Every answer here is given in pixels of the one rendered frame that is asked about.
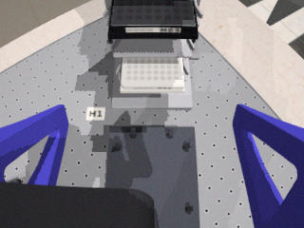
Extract white well plate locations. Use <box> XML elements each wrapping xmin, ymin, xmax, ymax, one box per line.
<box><xmin>120</xmin><ymin>57</ymin><xmax>184</xmax><ymax>93</ymax></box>

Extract grey plate hotel rack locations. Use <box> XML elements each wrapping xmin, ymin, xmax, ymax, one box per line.
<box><xmin>110</xmin><ymin>39</ymin><xmax>195</xmax><ymax>109</ymax></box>

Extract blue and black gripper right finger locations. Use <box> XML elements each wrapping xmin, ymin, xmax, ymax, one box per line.
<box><xmin>233</xmin><ymin>104</ymin><xmax>304</xmax><ymax>228</ymax></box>

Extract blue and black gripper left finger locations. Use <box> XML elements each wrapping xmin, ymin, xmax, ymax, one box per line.
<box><xmin>0</xmin><ymin>104</ymin><xmax>68</xmax><ymax>186</ymax></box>

